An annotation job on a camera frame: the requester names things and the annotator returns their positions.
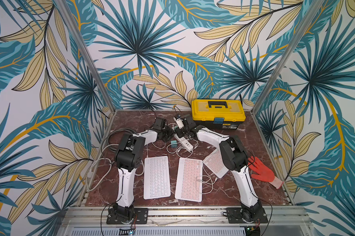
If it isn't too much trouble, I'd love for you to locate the white power strip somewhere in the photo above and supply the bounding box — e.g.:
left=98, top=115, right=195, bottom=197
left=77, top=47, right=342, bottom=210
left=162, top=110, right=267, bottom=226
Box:
left=174, top=134, right=193, bottom=153

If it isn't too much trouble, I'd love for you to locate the pink keyboard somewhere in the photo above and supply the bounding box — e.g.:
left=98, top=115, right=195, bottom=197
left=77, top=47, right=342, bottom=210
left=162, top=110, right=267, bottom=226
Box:
left=175, top=158, right=203, bottom=202
left=203, top=149, right=228, bottom=179

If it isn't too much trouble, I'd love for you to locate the white usb charging cable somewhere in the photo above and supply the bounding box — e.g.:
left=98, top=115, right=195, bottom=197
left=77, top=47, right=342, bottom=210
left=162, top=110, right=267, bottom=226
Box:
left=147, top=138, right=219, bottom=195

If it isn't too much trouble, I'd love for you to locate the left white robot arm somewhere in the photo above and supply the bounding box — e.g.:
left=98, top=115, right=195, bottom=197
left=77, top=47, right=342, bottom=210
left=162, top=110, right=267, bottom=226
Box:
left=112, top=118, right=174, bottom=222

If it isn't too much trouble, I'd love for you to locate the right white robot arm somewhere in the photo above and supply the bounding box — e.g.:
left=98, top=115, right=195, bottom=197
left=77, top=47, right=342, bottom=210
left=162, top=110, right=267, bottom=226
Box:
left=174, top=115, right=268, bottom=223

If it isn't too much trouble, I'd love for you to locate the yellow black toolbox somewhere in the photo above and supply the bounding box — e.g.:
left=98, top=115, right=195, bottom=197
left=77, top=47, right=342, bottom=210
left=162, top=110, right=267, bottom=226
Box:
left=191, top=99, right=246, bottom=129

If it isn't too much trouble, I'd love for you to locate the red work glove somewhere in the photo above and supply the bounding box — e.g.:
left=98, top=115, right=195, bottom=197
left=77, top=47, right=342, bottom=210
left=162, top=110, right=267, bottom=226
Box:
left=248, top=156, right=283, bottom=189

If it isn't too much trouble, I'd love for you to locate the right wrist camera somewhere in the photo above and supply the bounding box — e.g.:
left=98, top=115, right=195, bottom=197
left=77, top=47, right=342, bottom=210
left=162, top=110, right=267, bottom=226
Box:
left=174, top=115, right=184, bottom=129

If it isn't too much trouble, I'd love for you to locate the white power strip cord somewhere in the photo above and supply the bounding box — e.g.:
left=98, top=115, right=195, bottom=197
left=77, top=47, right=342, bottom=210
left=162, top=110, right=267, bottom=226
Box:
left=82, top=126, right=154, bottom=192

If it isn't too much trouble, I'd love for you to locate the white wireless keyboard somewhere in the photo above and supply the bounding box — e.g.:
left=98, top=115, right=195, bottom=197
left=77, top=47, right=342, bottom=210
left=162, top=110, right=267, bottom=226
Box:
left=144, top=155, right=171, bottom=200

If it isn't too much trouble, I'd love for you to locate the coiled black cable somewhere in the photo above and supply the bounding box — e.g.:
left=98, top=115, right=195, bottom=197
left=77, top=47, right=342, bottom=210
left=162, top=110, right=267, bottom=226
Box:
left=107, top=128, right=137, bottom=153

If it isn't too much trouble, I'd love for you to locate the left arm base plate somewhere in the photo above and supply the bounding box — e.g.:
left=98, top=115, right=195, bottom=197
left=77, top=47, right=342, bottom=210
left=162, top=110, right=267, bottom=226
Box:
left=106, top=208, right=149, bottom=225

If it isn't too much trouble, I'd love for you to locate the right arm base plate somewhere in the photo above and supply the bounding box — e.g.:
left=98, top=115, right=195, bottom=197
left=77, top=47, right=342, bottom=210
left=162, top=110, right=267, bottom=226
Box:
left=222, top=207, right=269, bottom=224

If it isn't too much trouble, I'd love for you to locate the aluminium front rail frame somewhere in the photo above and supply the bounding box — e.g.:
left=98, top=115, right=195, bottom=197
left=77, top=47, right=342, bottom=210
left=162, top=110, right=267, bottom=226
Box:
left=57, top=206, right=316, bottom=236

